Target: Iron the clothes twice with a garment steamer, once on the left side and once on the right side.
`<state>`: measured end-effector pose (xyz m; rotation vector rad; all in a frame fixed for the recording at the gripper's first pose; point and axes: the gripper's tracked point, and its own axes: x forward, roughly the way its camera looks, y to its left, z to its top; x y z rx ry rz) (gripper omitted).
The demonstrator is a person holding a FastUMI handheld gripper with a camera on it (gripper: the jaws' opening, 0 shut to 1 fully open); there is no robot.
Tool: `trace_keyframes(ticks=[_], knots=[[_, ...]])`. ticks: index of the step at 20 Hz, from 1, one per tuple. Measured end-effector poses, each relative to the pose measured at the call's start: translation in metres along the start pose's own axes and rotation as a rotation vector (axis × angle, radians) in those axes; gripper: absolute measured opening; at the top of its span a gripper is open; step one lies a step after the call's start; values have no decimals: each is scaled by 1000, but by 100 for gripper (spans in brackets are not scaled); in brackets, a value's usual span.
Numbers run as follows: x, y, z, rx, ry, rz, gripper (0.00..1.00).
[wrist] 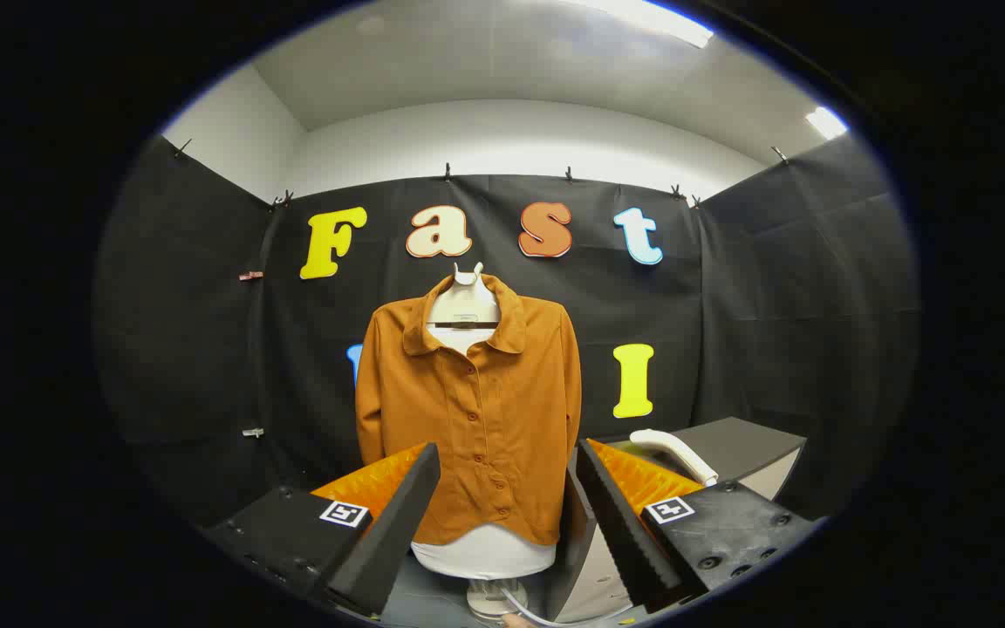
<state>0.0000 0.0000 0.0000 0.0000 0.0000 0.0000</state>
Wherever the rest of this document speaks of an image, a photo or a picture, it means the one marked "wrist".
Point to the row of black backdrop clips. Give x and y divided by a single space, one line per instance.
447 172

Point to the brown button shirt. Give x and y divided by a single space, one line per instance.
502 419

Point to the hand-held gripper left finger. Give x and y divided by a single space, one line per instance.
389 532

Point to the small ceiling light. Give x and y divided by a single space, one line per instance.
825 122

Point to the white garment steamer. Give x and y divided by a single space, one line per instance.
673 447

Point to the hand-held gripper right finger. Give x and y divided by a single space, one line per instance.
629 541

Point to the white mannequin torso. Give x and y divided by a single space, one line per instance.
485 554

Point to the long ceiling light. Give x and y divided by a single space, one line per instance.
668 24

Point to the black backdrop cloth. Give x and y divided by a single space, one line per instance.
729 305

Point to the grey side cabinet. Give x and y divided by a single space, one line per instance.
747 440

